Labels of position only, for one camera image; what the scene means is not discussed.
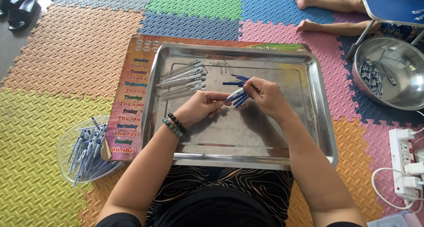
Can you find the brown cardboard piece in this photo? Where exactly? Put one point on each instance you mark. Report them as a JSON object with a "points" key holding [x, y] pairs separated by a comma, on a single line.
{"points": [[106, 150]]}

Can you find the clear plastic bowl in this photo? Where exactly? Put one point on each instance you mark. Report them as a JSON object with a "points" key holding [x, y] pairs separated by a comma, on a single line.
{"points": [[64, 150]]}

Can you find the colourful foam puzzle mat tiles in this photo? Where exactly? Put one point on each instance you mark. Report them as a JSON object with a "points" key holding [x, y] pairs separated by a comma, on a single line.
{"points": [[49, 71]]}

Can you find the round tray sticker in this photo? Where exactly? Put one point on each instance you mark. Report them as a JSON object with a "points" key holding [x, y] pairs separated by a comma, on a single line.
{"points": [[237, 107]]}

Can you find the round steel bowl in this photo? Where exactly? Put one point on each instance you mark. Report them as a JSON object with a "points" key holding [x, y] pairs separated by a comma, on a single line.
{"points": [[405, 71]]}

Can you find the light blue paper booklet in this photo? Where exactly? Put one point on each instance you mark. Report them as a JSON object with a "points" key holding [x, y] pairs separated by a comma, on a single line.
{"points": [[394, 220]]}

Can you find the steel rectangular tray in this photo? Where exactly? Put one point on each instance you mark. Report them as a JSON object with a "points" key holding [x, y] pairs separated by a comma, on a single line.
{"points": [[232, 139]]}

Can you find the person's black shirt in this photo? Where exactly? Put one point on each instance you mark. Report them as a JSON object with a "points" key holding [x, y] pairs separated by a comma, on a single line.
{"points": [[212, 210]]}

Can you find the pile of clear pen barrels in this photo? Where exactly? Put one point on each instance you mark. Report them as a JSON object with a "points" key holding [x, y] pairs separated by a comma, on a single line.
{"points": [[184, 78]]}

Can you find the colourful printed board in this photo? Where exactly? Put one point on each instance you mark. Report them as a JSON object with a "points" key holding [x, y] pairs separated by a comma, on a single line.
{"points": [[130, 104]]}

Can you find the white power strip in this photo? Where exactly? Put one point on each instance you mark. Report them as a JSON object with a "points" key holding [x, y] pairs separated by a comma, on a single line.
{"points": [[397, 160]]}

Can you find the heap of white blue pen caps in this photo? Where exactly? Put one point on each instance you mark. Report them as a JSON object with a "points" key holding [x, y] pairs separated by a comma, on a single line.
{"points": [[372, 76]]}

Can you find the blue folding table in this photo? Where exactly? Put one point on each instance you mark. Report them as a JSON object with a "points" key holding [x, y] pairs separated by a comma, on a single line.
{"points": [[391, 6]]}

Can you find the pile of small metal springs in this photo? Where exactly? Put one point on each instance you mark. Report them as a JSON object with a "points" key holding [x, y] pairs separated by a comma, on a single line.
{"points": [[220, 66]]}

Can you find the person's right hand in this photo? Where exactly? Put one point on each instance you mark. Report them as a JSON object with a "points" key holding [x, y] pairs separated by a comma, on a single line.
{"points": [[270, 97]]}

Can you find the pile of assembled pens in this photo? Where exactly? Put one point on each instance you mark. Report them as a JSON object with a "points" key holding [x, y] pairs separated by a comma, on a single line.
{"points": [[87, 150]]}

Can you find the bunch of blue pen parts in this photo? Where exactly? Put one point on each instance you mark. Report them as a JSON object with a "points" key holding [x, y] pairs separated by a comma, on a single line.
{"points": [[240, 100]]}

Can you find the white charger plug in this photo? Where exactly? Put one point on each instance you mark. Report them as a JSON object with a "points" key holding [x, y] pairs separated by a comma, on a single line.
{"points": [[414, 168], [405, 134], [418, 182]]}

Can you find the white and blue pen cap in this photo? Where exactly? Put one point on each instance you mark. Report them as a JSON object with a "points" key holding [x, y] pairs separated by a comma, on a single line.
{"points": [[234, 94]]}

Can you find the person's left hand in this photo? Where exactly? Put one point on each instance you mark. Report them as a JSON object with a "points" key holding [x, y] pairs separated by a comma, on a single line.
{"points": [[198, 106]]}

